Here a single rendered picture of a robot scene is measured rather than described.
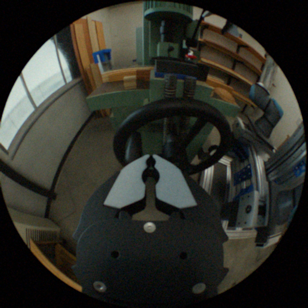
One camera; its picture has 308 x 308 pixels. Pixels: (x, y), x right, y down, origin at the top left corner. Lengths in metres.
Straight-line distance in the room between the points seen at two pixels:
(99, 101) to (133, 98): 0.12
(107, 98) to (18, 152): 1.22
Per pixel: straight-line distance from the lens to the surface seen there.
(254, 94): 0.72
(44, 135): 1.48
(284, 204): 0.51
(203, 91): 0.24
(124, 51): 2.94
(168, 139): 0.26
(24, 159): 1.41
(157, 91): 0.22
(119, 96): 0.34
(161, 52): 0.42
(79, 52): 1.86
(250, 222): 0.43
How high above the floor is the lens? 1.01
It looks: 58 degrees down
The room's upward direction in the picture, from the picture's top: 1 degrees clockwise
